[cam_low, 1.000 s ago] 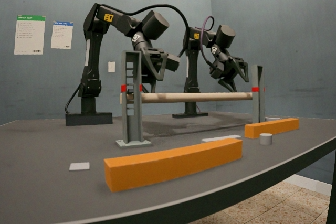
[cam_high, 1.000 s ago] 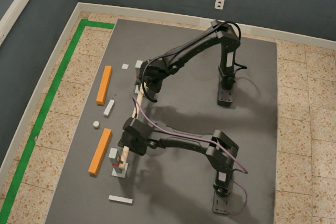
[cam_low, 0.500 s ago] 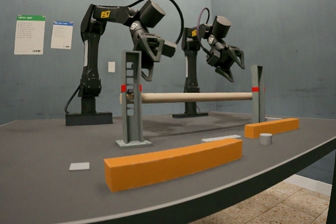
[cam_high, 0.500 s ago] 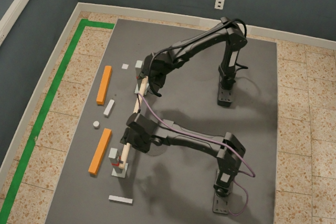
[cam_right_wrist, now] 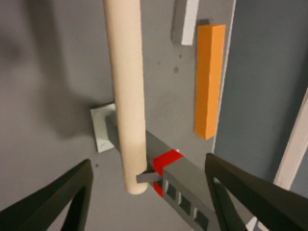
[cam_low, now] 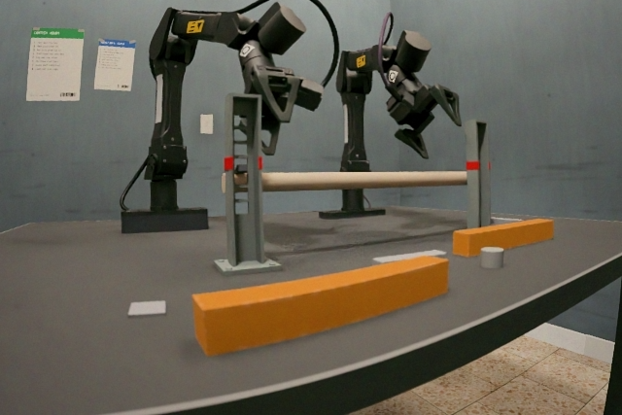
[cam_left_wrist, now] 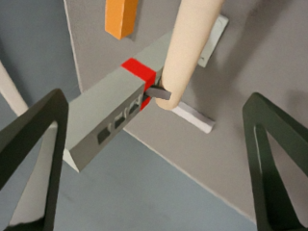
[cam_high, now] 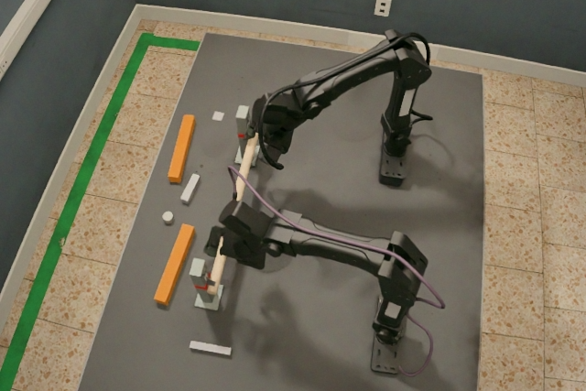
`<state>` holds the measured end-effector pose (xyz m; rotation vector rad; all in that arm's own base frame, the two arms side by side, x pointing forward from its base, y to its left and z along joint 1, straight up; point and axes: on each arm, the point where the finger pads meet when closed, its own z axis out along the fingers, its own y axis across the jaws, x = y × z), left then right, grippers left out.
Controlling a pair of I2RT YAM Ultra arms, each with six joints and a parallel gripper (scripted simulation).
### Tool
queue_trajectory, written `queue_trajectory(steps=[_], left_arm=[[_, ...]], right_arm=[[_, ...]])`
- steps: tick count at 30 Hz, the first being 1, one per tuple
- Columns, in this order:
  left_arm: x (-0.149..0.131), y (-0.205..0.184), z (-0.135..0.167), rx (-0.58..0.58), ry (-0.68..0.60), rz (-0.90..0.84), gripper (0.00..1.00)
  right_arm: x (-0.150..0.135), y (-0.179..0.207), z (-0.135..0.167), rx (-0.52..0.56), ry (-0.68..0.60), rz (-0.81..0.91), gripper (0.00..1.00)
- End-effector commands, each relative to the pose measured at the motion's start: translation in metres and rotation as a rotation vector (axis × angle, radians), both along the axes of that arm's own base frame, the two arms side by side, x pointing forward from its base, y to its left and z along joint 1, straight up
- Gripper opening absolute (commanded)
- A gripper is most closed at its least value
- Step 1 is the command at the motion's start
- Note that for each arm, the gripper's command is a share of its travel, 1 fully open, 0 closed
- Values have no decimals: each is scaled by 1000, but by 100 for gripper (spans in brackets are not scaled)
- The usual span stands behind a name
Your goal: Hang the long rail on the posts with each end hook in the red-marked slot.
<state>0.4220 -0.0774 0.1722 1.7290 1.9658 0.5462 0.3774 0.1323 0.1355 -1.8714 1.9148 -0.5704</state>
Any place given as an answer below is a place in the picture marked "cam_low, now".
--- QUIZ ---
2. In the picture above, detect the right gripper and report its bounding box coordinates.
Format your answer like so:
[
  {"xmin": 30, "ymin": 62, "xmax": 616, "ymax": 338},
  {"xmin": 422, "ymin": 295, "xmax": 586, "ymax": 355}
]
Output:
[{"xmin": 242, "ymin": 56, "xmax": 318, "ymax": 156}]

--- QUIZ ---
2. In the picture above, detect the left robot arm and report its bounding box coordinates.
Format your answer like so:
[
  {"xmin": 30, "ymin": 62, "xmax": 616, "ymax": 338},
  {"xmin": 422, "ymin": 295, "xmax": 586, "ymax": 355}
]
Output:
[{"xmin": 319, "ymin": 30, "xmax": 432, "ymax": 217}]

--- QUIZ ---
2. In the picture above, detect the white rectangular bar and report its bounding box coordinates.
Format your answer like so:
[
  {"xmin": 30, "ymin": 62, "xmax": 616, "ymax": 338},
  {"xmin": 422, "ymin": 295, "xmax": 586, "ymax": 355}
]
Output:
[
  {"xmin": 491, "ymin": 218, "xmax": 524, "ymax": 225},
  {"xmin": 372, "ymin": 250, "xmax": 447, "ymax": 266}
]

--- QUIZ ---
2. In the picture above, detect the orange rectangular bar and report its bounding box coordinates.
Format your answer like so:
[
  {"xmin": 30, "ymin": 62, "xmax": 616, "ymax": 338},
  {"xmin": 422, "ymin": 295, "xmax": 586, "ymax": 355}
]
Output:
[
  {"xmin": 192, "ymin": 256, "xmax": 449, "ymax": 357},
  {"xmin": 453, "ymin": 219, "xmax": 554, "ymax": 257}
]

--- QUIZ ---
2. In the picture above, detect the long beige rail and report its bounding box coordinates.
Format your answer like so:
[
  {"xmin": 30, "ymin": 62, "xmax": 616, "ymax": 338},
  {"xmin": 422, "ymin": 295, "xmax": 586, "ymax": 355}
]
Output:
[{"xmin": 262, "ymin": 172, "xmax": 467, "ymax": 192}]

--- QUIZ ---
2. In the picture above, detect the grey cylinder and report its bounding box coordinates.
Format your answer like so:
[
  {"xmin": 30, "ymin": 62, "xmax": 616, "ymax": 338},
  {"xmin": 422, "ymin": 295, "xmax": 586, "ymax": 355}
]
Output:
[{"xmin": 480, "ymin": 247, "xmax": 503, "ymax": 268}]

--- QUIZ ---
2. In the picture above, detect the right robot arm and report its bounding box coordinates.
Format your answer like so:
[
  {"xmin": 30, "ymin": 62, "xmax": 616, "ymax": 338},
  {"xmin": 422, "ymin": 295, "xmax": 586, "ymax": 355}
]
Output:
[{"xmin": 121, "ymin": 2, "xmax": 324, "ymax": 217}]

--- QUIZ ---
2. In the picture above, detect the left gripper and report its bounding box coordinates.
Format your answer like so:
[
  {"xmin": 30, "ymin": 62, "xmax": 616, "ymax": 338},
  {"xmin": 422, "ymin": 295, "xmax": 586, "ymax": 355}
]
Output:
[{"xmin": 395, "ymin": 78, "xmax": 462, "ymax": 159}]

